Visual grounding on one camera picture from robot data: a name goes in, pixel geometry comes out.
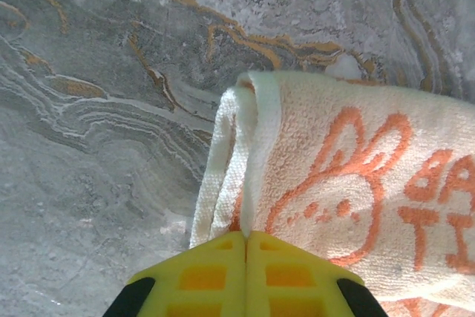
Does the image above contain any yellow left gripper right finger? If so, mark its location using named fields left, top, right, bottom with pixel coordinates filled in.
left=245, top=230, right=389, bottom=317

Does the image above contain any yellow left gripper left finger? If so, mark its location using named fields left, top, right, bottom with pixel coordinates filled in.
left=111, top=230, right=248, bottom=317

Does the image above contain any white towel orange rabbit print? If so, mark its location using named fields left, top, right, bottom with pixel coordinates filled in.
left=188, top=69, right=475, bottom=317

